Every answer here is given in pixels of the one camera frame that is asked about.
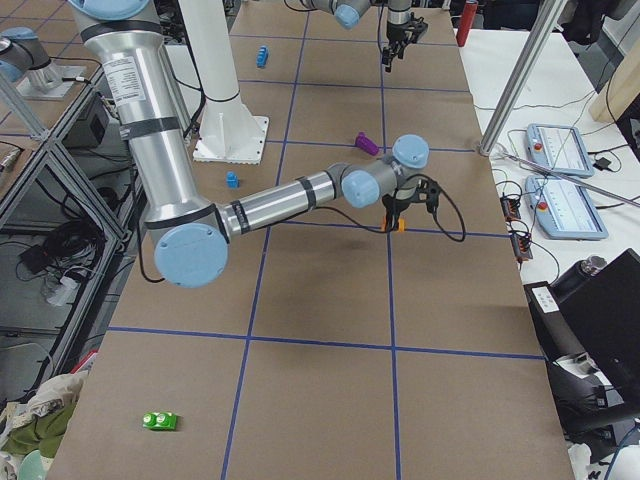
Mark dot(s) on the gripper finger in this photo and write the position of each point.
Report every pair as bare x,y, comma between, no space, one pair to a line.
392,216

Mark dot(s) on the red cylinder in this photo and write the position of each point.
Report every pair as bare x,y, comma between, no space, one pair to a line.
466,21

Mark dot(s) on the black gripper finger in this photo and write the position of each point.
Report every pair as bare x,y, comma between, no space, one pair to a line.
387,57
400,49

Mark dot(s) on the white pedestal column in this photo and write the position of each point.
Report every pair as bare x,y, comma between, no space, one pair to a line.
228,131

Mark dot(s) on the brown paper table mat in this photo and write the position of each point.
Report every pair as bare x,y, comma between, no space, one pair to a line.
326,350

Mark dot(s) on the small blue block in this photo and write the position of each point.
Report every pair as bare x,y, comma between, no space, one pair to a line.
232,180

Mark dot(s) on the far teach pendant tablet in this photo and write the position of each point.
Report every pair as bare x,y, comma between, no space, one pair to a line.
559,148

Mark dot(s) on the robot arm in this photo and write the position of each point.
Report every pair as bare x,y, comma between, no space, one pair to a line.
348,13
191,233

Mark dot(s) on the orange trapezoid block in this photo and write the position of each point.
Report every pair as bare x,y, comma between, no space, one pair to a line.
393,224

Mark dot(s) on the purple trapezoid block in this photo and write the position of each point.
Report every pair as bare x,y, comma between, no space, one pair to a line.
366,144

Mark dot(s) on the black printer device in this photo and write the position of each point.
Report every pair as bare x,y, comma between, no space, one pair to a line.
587,323

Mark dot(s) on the teach pendant tablet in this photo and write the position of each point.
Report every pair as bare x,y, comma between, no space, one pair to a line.
563,210
559,148

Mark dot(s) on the green double stud block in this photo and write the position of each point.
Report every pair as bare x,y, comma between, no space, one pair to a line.
160,421

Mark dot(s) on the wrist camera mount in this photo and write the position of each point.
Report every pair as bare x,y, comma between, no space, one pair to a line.
416,28
428,192

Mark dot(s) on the reacher grabber stick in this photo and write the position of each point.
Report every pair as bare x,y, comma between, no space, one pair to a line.
532,166

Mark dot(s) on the long blue block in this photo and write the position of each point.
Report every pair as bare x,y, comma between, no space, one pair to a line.
262,56

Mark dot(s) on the near teach pendant tablet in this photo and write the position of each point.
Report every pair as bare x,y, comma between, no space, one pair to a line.
563,210

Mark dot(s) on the aluminium frame post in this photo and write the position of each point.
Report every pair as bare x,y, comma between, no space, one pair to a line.
543,26

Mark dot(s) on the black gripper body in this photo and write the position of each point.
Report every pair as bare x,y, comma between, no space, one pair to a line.
396,203
395,32

